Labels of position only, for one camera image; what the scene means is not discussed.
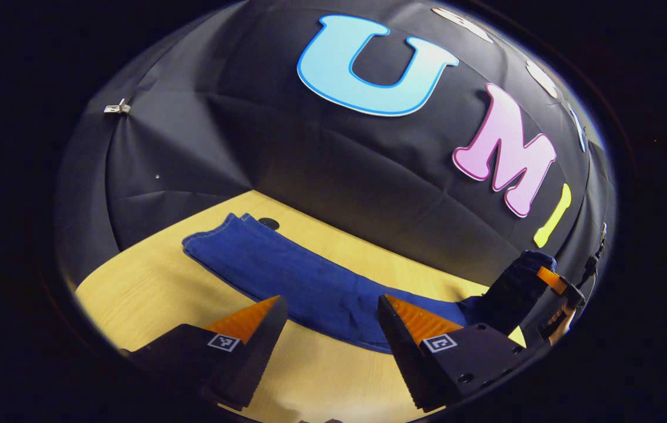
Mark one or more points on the black backdrop cloth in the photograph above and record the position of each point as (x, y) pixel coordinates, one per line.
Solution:
(339, 158)

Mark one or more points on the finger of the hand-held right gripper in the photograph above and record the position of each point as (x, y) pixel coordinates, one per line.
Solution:
(568, 294)

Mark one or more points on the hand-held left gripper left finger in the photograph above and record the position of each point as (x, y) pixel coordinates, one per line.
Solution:
(260, 352)

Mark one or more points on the silver metal clip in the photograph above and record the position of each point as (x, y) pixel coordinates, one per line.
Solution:
(117, 107)

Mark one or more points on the blue denim jeans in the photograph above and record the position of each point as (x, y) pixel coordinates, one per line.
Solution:
(310, 288)

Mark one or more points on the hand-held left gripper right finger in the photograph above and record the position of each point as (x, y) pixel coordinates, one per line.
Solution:
(404, 352)

